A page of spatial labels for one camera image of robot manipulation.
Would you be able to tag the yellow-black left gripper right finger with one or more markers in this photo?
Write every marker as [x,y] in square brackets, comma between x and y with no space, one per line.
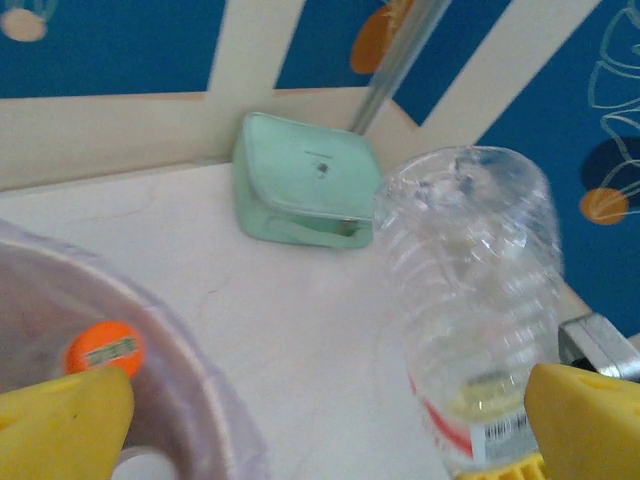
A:
[585,430]

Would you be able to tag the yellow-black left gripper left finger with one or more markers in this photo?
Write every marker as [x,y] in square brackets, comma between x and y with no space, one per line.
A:
[60,430]

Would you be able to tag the orange label bottle orange cap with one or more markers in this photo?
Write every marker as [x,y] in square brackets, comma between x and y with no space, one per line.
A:
[100,345]

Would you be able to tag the white bin with purple liner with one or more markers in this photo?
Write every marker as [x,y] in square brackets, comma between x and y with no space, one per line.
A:
[50,290]

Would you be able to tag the mint green zipper pouch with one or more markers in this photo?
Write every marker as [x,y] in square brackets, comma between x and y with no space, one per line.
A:
[300,170]

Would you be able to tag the aluminium side rail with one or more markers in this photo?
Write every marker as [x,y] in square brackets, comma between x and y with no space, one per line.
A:
[600,345]

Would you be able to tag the aluminium corner post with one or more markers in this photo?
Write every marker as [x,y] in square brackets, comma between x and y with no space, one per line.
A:
[395,65]

